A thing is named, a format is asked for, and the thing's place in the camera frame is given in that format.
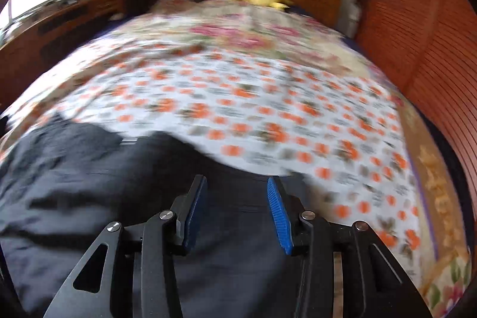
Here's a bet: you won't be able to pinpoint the orange print white bedsheet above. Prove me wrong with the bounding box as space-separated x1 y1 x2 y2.
1 40 425 286

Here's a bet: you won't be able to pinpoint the wooden louvered wardrobe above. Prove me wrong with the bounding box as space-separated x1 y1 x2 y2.
353 0 477 174

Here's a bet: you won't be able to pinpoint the wooden desk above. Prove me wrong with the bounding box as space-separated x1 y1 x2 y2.
1 0 123 109

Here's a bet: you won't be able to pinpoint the black trousers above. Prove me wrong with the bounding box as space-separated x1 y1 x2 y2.
1 115 312 317

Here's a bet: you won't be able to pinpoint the floral beige blanket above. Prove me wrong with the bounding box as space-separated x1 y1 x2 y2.
151 0 472 317

